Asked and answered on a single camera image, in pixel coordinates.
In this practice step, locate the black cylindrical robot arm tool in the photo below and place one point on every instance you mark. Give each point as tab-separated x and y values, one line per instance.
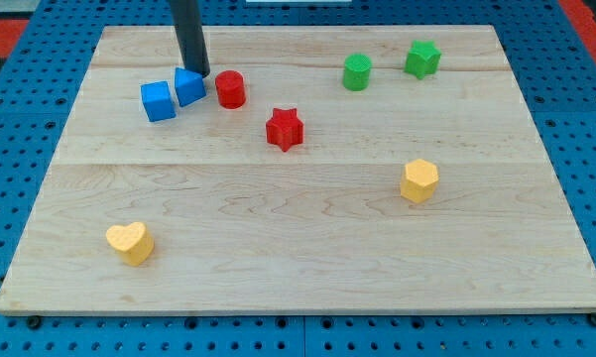
188	27

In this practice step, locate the red star block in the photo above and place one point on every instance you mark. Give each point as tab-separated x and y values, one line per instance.
284	128

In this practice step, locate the green star block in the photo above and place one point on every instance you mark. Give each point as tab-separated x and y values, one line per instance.
422	59

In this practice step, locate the light wooden board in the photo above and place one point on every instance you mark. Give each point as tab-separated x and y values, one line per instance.
243	228

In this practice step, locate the red cylinder block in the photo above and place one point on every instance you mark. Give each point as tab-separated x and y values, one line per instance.
230	89

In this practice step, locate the green cylinder block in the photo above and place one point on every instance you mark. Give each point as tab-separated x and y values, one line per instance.
356	73

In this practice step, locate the yellow hexagon block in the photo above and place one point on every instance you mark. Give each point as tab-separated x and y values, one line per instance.
419	180

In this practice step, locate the blue triangular prism block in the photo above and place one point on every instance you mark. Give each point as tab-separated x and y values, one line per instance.
189	86

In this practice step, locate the blue cube block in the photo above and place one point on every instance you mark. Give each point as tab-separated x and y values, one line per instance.
157	101

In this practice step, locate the yellow heart block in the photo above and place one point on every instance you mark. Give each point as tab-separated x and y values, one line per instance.
133	242

